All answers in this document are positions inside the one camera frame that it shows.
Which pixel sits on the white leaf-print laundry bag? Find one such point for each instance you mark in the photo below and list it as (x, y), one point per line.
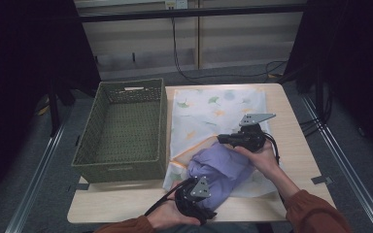
(204, 113)

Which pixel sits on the green woven basket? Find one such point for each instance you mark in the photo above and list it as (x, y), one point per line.
(126, 129)

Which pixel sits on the grey tape marker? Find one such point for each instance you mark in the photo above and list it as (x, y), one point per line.
(79, 187)
(322, 180)

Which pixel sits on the person's right hand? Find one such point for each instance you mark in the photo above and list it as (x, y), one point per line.
(265, 161)

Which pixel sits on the dark curtain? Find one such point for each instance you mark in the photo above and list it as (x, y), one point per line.
(359, 64)
(19, 81)

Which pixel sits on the black metal stand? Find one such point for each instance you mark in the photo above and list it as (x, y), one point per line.
(54, 110)

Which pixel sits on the metal floor rail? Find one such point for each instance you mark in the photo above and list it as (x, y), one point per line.
(35, 181)
(346, 168)

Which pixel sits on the black horizontal bar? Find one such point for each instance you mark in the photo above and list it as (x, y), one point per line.
(191, 13)

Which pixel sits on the white power outlet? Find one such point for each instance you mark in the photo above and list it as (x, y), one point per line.
(176, 4)

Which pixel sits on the person's left hand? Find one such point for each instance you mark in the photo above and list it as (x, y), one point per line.
(170, 215)

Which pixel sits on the purple cloth garment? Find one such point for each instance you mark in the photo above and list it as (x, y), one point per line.
(223, 171)

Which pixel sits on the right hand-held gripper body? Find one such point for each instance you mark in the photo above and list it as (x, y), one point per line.
(252, 137)

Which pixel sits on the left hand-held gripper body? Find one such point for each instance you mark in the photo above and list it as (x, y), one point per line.
(200, 189)

